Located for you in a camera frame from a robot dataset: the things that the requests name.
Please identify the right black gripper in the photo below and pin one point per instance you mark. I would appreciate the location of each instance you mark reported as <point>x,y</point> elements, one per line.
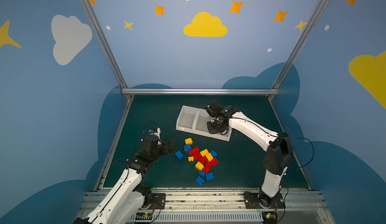
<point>215,127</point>

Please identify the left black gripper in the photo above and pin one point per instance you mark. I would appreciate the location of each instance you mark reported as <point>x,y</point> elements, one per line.
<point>170,147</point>

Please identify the yellow lego brick top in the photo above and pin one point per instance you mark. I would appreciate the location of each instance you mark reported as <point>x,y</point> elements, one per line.
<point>188,141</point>

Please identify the yellow lego brick studs up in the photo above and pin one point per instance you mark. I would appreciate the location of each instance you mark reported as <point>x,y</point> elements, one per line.
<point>204,152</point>

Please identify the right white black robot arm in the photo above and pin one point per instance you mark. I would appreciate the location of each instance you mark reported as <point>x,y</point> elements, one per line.
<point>278,147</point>

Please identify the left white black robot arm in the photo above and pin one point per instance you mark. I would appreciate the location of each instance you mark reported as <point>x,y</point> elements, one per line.
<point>128,195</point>

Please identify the white three-compartment bin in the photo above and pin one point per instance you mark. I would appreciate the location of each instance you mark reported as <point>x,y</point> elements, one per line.
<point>194,121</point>

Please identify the red long lego brick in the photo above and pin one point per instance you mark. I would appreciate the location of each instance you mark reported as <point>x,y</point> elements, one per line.
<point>207,167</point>

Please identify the left circuit board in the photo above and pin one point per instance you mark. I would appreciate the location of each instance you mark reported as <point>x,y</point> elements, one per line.
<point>143,217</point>

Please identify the circuit board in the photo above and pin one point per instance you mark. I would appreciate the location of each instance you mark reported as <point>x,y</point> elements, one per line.
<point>143,217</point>
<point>269,217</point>

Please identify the right circuit board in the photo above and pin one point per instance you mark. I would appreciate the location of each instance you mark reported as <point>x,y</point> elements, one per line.
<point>269,217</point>

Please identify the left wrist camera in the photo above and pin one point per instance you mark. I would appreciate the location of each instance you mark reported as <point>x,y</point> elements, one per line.
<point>154,131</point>

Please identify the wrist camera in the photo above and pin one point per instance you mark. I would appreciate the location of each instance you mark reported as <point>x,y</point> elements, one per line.
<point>154,131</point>
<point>213,109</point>

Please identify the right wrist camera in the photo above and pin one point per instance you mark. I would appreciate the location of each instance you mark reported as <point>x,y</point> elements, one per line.
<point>213,109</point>

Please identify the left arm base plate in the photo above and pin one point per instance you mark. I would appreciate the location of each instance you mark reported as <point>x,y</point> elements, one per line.
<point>154,201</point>

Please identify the aluminium frame back bar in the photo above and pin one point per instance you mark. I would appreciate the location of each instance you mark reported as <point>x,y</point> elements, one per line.
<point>146,91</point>

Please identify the aluminium front rail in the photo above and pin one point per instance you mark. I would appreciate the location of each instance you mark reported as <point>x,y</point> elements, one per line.
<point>226,206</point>

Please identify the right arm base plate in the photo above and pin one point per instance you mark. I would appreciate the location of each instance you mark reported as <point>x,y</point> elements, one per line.
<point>256,200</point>

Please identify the aluminium frame right post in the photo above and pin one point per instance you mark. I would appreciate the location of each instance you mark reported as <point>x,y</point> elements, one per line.
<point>306,32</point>

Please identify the aluminium frame post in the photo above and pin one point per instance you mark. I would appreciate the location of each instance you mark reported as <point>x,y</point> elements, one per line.
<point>306,32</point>
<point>88,8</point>

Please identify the aluminium frame left post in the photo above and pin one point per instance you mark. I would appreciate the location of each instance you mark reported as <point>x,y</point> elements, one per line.
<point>88,8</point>

